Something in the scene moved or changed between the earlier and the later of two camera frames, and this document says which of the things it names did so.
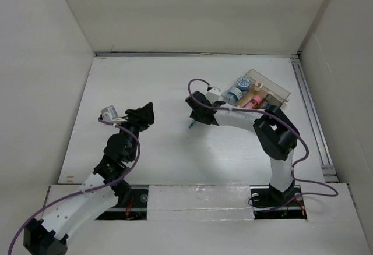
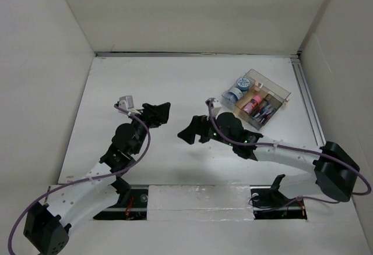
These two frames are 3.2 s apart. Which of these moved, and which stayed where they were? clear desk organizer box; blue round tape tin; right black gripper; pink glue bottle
Moved: right black gripper
Stayed: pink glue bottle; clear desk organizer box; blue round tape tin
